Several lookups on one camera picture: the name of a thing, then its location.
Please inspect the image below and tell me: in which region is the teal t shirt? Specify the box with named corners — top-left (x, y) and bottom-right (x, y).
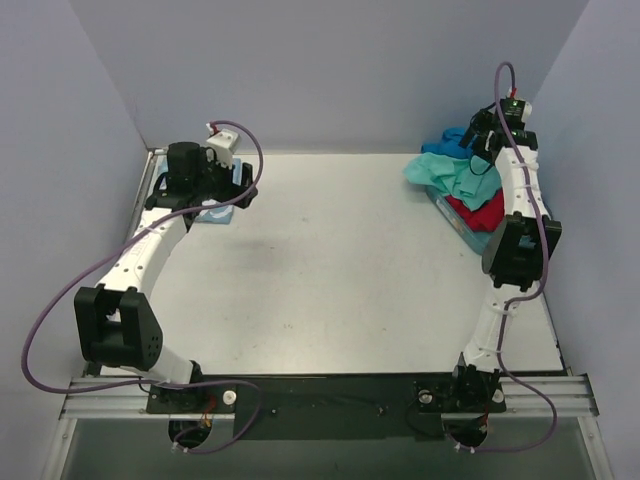
top-left (403, 152), bottom-right (501, 211)

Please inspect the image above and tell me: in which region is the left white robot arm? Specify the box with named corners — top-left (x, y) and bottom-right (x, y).
top-left (74, 130), bottom-right (257, 412)

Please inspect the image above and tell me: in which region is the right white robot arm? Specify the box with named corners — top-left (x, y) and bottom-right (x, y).
top-left (446, 99), bottom-right (562, 412)

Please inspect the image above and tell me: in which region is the folded blue printed t shirt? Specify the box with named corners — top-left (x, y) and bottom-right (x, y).
top-left (152, 155), bottom-right (241, 225)

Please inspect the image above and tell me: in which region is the red t shirt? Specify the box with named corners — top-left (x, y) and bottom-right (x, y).
top-left (445, 190), bottom-right (504, 233)

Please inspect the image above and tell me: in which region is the clear blue plastic bin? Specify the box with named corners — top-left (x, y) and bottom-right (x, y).
top-left (425, 186), bottom-right (493, 255)

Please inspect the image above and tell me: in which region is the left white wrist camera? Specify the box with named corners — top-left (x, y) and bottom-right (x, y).
top-left (206, 127), bottom-right (240, 170)

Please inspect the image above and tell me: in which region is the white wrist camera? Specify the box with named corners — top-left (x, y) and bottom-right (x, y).
top-left (500, 98), bottom-right (532, 123)
top-left (206, 127), bottom-right (240, 170)

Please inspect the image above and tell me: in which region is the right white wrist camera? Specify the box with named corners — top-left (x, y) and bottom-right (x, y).
top-left (500, 98), bottom-right (532, 123)

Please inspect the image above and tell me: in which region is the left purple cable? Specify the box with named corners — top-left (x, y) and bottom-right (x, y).
top-left (20, 119), bottom-right (265, 456)

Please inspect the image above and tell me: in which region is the purple cable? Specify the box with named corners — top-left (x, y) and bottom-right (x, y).
top-left (20, 119), bottom-right (265, 456)
top-left (452, 60), bottom-right (559, 455)

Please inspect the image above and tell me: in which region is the aluminium mounting rail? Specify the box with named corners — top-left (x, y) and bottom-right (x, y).
top-left (61, 375), bottom-right (599, 420)

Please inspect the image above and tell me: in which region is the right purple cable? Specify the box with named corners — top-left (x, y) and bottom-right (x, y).
top-left (452, 60), bottom-right (559, 455)

